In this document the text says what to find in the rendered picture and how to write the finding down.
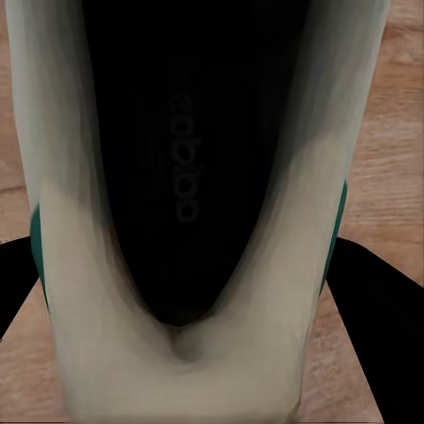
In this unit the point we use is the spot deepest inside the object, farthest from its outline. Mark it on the gym shoe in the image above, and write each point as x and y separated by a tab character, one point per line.
186	166

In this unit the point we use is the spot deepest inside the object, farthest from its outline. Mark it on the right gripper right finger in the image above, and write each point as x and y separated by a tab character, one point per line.
383	312

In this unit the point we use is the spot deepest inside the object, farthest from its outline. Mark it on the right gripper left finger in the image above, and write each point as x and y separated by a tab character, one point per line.
18	274

